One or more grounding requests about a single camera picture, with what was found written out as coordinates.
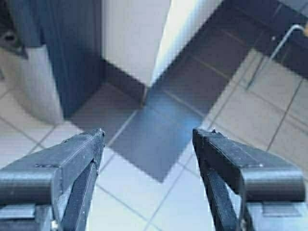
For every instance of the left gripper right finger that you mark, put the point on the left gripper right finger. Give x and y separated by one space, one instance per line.
247 188

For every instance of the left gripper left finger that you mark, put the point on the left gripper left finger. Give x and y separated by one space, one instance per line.
51 190

